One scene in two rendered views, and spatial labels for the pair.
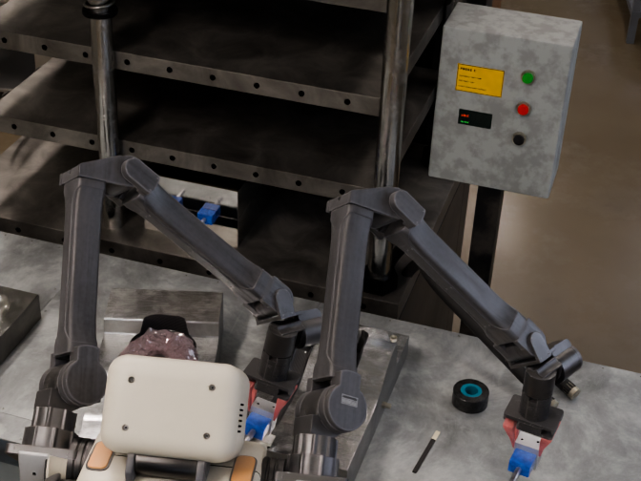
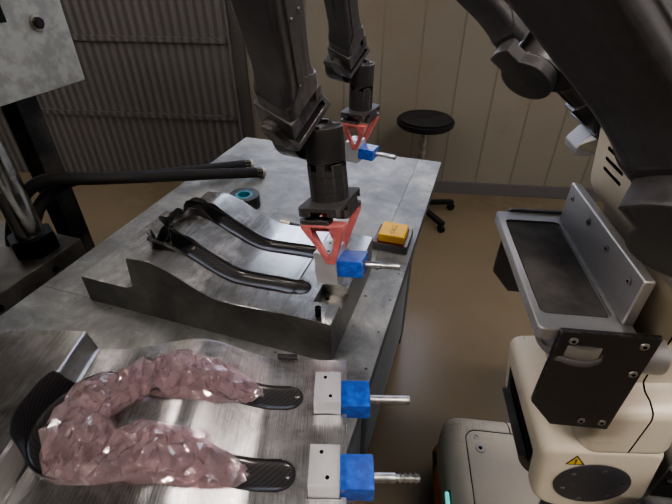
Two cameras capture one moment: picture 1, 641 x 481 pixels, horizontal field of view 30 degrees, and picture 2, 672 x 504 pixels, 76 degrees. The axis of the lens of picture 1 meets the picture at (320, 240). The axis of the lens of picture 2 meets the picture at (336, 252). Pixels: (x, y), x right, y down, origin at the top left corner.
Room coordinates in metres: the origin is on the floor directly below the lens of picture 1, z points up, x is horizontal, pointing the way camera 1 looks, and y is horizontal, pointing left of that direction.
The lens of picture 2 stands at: (1.76, 0.66, 1.37)
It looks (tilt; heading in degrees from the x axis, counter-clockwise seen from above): 36 degrees down; 272
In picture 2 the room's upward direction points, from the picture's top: straight up
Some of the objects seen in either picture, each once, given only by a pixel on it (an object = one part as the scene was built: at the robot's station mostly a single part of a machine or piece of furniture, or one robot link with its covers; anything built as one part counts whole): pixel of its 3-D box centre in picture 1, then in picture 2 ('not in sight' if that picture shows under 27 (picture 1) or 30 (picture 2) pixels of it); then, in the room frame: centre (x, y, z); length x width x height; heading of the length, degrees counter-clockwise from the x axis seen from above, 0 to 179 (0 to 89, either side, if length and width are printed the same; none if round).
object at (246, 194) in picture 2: (470, 396); (244, 200); (2.04, -0.35, 0.82); 0.08 x 0.08 x 0.04
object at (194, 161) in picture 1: (225, 98); not in sight; (3.05, 0.29, 1.01); 1.10 x 0.74 x 0.05; 74
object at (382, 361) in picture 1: (322, 386); (232, 259); (1.99, -0.02, 0.87); 0.50 x 0.26 x 0.14; 164
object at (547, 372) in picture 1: (541, 378); (360, 73); (1.75, -0.43, 1.12); 0.07 x 0.06 x 0.07; 136
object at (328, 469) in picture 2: not in sight; (364, 477); (1.74, 0.39, 0.85); 0.13 x 0.05 x 0.05; 1
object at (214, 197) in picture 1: (224, 166); not in sight; (2.91, 0.28, 0.87); 0.50 x 0.27 x 0.17; 164
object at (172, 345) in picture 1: (156, 363); (149, 411); (2.01, 0.34, 0.90); 0.26 x 0.18 x 0.08; 1
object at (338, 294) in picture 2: (259, 446); (331, 302); (1.79, 0.10, 0.87); 0.05 x 0.05 x 0.04; 74
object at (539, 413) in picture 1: (535, 404); (360, 100); (1.74, -0.42, 1.06); 0.10 x 0.07 x 0.07; 65
